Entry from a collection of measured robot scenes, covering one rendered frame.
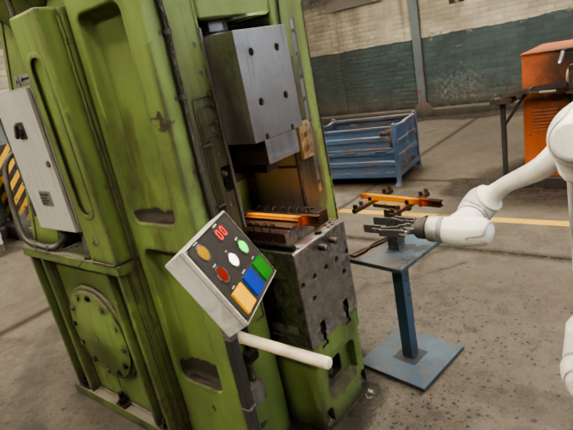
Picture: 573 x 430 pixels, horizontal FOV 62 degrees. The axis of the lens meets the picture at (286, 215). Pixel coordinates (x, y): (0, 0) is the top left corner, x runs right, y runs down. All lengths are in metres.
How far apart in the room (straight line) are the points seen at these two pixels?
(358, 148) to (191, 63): 4.11
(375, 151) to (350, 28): 5.12
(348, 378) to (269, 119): 1.29
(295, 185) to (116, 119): 0.84
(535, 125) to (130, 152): 3.94
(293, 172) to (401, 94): 7.85
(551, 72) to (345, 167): 2.35
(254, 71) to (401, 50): 8.17
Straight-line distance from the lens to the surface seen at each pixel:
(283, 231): 1.97
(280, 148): 1.91
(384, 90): 10.18
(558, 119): 1.20
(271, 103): 1.88
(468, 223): 1.65
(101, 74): 2.04
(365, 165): 5.76
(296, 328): 2.15
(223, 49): 1.82
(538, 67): 5.04
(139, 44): 1.75
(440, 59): 9.62
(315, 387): 2.26
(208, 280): 1.37
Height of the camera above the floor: 1.65
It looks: 18 degrees down
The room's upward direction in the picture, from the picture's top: 11 degrees counter-clockwise
